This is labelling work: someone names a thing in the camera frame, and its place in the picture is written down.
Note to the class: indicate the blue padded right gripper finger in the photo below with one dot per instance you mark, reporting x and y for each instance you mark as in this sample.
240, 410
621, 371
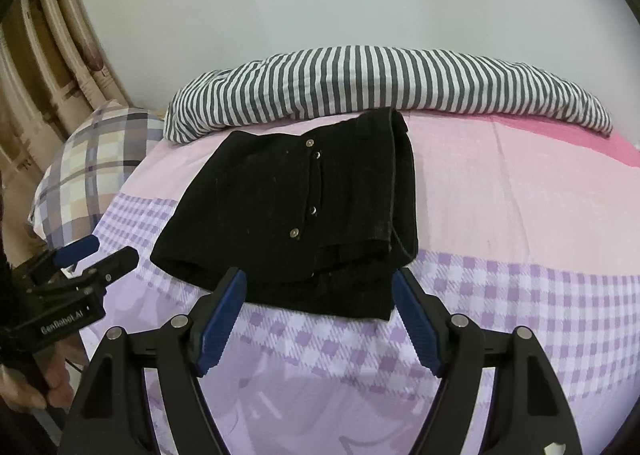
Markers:
72, 253

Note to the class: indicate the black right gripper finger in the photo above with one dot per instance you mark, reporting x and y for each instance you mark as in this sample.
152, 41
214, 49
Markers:
109, 269

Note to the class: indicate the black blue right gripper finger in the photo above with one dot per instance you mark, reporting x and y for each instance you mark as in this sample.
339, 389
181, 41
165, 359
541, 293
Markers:
111, 412
528, 412

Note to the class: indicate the black pants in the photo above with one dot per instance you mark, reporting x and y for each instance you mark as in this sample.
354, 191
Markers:
318, 223

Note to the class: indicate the person's left hand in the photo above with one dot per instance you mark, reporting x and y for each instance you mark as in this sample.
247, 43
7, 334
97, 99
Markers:
22, 396

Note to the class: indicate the plaid pillow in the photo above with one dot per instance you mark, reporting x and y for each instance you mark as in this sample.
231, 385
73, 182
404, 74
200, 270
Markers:
90, 169

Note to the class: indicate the brown curtain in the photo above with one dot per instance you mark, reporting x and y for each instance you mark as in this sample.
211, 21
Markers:
53, 75

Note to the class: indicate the pink purple bed sheet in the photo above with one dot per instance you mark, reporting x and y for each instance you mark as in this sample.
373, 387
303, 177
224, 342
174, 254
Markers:
521, 221

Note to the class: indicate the grey white striped blanket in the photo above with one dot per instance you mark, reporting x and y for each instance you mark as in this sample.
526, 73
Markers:
320, 82

